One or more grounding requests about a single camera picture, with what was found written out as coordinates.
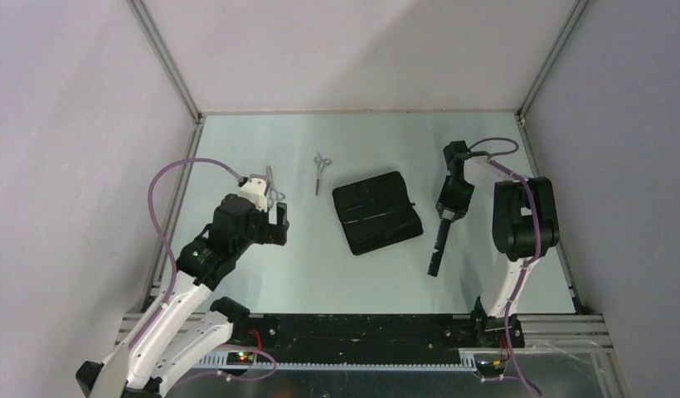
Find black zippered tool case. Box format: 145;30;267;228
332;171;424;256

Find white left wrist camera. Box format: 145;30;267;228
238;174;270;212

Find small black comb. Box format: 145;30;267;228
427;218;452;277

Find aluminium frame rail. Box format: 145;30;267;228
137;114;206;313

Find black handled comb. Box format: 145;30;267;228
341;207;412;225

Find silver thinning scissors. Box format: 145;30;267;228
265;165;286;210

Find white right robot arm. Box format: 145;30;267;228
427;141;560;348

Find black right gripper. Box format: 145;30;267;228
435;175;475;221

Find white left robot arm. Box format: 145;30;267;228
75;194;289;397

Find silver hair scissors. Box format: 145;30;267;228
314;152;333;197

